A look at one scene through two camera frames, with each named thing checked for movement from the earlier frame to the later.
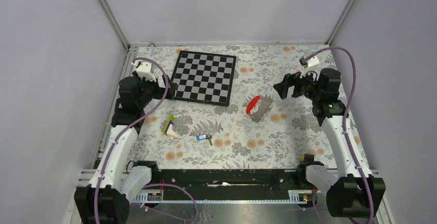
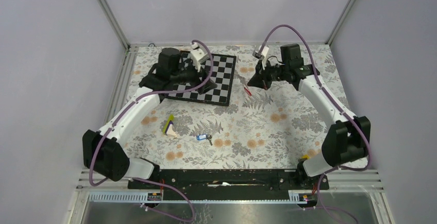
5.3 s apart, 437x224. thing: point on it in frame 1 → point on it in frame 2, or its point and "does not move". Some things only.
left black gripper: (160, 91) → (197, 81)
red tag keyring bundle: (257, 107) → (247, 89)
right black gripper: (282, 88) → (260, 79)
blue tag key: (203, 137) does not move
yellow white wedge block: (168, 129) does not move
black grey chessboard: (204, 78) does not move
